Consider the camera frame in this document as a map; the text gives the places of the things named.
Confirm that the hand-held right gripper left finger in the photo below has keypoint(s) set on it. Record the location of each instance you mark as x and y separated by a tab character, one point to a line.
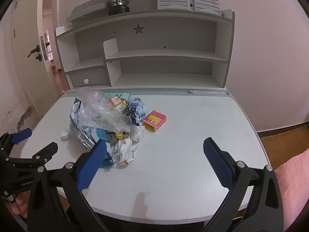
93	165

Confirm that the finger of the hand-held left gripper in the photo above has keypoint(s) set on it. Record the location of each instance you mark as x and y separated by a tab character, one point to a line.
21	135
45	151

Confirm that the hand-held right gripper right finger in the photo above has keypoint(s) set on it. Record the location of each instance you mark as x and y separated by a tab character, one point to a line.
217	164

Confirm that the silver foil bag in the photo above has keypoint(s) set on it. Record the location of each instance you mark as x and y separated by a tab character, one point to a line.
79	135

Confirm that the yellow green drink carton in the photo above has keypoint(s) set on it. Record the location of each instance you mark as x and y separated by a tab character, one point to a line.
117	102

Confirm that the person's left hand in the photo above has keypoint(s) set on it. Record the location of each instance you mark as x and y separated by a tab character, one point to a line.
18	206

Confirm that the white bottle cap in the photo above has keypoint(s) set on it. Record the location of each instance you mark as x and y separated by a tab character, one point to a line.
65	134

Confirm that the blue white packet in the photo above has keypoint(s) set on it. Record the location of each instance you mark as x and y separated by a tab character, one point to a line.
102	134

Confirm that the white face mask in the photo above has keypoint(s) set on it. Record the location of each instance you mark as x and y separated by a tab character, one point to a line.
124	147

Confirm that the white door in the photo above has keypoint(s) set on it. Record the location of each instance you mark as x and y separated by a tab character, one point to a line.
26	82

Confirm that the clear plastic bag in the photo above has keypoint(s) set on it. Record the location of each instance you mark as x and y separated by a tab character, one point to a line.
101	111

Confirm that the white printed crumpled wrapper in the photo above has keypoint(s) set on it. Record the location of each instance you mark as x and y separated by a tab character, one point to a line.
137	133

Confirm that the crumpled blue printed paper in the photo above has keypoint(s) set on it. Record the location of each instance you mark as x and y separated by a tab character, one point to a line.
136	108

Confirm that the teal paper sheet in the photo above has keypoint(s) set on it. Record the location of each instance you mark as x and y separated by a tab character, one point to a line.
111	94

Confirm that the pink cloth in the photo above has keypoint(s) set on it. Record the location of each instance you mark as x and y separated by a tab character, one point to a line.
292	178

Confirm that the pink cardboard box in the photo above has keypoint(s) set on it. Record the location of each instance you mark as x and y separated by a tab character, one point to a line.
154	119

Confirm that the grey drawer with white knob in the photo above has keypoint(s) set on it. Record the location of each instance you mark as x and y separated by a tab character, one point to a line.
96	76

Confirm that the grey white desk hutch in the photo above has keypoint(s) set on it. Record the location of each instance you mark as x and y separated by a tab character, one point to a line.
169	55

